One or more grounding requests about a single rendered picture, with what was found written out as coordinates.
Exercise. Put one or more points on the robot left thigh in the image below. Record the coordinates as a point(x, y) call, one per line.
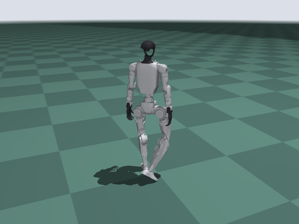
point(140, 122)

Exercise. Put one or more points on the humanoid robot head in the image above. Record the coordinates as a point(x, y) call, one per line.
point(146, 46)

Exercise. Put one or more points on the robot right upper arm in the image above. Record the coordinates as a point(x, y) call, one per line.
point(163, 69)

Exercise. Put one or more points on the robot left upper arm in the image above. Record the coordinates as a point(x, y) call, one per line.
point(132, 75)

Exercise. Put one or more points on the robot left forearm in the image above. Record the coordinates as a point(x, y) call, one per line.
point(130, 96)

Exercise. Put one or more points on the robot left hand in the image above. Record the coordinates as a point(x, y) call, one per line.
point(129, 111)

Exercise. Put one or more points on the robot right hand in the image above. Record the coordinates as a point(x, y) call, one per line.
point(169, 111)

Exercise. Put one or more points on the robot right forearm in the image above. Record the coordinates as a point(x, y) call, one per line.
point(167, 97)

